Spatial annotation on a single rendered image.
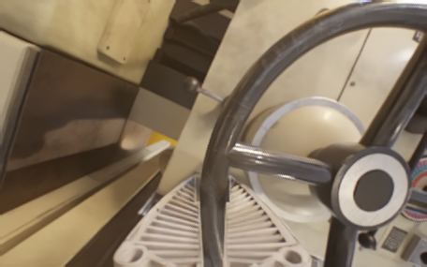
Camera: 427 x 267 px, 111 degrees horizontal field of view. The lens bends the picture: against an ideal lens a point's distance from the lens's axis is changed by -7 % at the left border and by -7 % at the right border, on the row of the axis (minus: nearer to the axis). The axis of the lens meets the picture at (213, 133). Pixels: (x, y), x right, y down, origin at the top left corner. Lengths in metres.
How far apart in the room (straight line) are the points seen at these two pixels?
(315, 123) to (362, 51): 0.27
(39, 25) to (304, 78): 0.68
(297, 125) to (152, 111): 0.93
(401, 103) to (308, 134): 0.11
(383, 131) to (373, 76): 0.31
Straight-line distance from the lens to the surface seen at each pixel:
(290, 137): 0.28
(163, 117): 1.07
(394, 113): 0.25
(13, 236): 0.80
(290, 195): 0.31
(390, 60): 0.58
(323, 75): 0.46
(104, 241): 0.58
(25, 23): 0.68
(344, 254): 0.26
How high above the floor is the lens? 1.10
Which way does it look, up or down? 3 degrees up
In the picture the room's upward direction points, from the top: 114 degrees clockwise
